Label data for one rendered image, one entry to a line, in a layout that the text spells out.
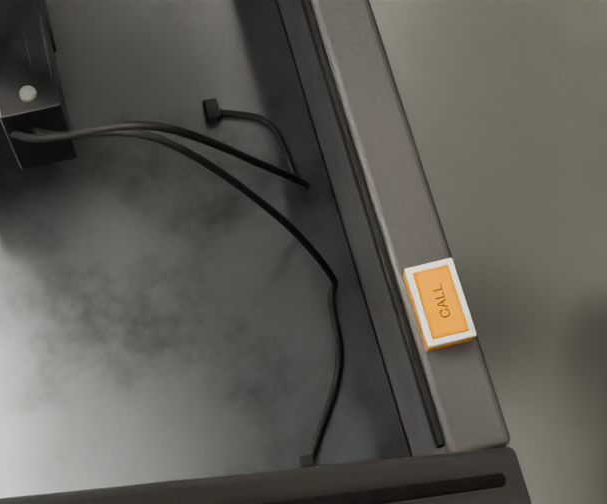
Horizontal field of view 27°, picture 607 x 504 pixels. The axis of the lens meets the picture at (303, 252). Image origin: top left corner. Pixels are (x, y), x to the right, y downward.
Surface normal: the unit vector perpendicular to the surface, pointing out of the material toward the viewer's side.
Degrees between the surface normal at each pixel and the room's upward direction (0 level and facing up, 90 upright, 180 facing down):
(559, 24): 0
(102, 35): 0
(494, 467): 43
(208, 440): 0
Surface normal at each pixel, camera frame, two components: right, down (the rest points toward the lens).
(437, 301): 0.04, -0.33
